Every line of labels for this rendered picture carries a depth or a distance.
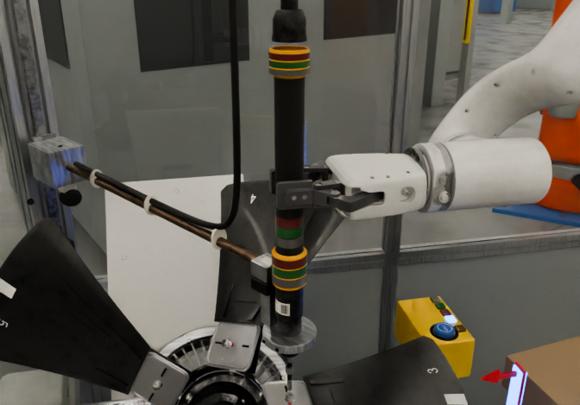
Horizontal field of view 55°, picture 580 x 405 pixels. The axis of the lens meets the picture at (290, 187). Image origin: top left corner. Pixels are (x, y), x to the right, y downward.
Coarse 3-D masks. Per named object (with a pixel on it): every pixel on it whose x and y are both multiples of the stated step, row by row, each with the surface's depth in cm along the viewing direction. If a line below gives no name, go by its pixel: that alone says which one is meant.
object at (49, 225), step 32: (32, 256) 74; (64, 256) 73; (32, 288) 74; (64, 288) 73; (96, 288) 73; (32, 320) 75; (64, 320) 74; (96, 320) 73; (128, 320) 72; (0, 352) 77; (32, 352) 77; (64, 352) 76; (96, 352) 75; (128, 352) 73; (96, 384) 78; (128, 384) 76
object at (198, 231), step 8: (72, 168) 104; (80, 176) 102; (88, 176) 100; (96, 184) 98; (104, 184) 96; (112, 192) 95; (120, 192) 93; (128, 200) 92; (136, 200) 90; (152, 208) 87; (160, 208) 86; (160, 216) 86; (168, 216) 84; (176, 216) 84; (176, 224) 83; (184, 224) 82; (192, 224) 81; (192, 232) 81; (200, 232) 79; (208, 232) 79; (208, 240) 78; (224, 240) 77; (224, 248) 76; (232, 248) 75; (240, 248) 74; (240, 256) 74; (248, 256) 73; (256, 256) 72
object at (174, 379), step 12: (144, 360) 74; (156, 360) 73; (144, 372) 75; (156, 372) 74; (168, 372) 74; (180, 372) 73; (144, 384) 76; (168, 384) 75; (180, 384) 74; (144, 396) 77; (156, 396) 76; (168, 396) 76
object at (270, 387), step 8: (264, 384) 80; (272, 384) 80; (280, 384) 80; (296, 384) 80; (304, 384) 80; (264, 392) 78; (272, 392) 78; (280, 392) 79; (296, 392) 79; (304, 392) 79; (272, 400) 77; (280, 400) 77; (296, 400) 77; (304, 400) 78
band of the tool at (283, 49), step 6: (270, 48) 59; (276, 48) 61; (282, 48) 61; (288, 48) 61; (294, 48) 61; (306, 48) 59; (276, 60) 58; (300, 60) 58; (270, 66) 59; (282, 78) 58; (288, 78) 58; (294, 78) 58; (300, 78) 59
